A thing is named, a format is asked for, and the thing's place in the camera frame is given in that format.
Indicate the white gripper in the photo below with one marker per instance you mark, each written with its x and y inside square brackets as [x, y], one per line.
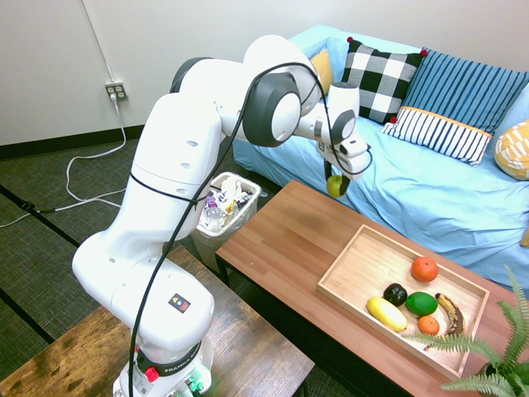
[353, 159]

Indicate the green apple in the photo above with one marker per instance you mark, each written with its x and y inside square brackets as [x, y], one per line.
[335, 186]

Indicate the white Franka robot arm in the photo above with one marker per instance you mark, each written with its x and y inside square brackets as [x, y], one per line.
[173, 144]

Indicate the light wooden tray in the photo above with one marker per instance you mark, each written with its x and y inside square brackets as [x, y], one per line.
[363, 264]

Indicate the sofa with light-blue cover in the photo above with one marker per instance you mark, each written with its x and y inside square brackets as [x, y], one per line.
[413, 194]

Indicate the red-brown wooden coffee table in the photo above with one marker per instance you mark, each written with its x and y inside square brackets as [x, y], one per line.
[289, 248]

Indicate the black white checked pillow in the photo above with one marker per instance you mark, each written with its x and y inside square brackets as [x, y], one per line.
[376, 80]

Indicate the white crumpled plastic bag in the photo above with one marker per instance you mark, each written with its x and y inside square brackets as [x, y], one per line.
[231, 186]

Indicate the navy white striped pillow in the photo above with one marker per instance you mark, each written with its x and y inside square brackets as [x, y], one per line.
[438, 134]

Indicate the clear plastic bottle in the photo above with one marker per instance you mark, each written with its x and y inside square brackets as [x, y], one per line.
[213, 211]

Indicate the large red-orange orange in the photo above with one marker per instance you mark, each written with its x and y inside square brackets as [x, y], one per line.
[424, 269]

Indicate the black round fruit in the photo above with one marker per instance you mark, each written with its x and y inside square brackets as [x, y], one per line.
[395, 294]

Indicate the white trash bin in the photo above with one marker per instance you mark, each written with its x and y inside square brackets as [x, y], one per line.
[215, 246]

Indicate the yellow oblong fruit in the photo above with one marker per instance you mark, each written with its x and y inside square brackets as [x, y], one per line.
[386, 314]

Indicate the blue striped pillow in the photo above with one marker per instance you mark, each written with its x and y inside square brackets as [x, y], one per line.
[458, 91]

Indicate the green lime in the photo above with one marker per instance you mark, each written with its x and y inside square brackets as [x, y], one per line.
[421, 304]

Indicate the small orange tangerine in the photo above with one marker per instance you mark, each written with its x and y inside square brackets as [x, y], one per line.
[428, 325]

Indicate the yellow white patterned pillow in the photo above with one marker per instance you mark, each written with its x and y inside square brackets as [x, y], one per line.
[514, 153]

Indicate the overripe brown banana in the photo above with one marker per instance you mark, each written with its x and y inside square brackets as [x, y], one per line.
[454, 314]

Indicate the rustic dark wood table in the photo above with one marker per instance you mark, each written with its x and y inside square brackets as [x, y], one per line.
[248, 339]

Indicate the brown item on sofa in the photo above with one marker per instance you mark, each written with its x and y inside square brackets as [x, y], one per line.
[526, 237]

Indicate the green fern plant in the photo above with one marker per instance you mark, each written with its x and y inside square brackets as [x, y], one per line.
[516, 322]

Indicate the wall power outlet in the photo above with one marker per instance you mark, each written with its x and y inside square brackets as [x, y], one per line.
[116, 91]

